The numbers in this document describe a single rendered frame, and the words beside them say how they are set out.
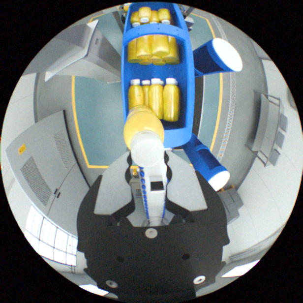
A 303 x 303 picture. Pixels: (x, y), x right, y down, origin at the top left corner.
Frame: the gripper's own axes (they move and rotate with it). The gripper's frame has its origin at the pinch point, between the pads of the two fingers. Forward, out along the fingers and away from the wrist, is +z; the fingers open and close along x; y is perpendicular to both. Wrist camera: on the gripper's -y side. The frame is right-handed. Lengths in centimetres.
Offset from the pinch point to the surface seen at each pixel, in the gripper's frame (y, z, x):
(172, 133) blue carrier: 5.0, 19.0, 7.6
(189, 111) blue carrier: -1.7, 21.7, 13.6
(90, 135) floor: 46, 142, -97
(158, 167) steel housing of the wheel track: 44, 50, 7
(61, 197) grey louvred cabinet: 108, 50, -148
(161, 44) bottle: -27.6, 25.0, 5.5
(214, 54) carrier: -40, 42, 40
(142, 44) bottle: -29.6, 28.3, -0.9
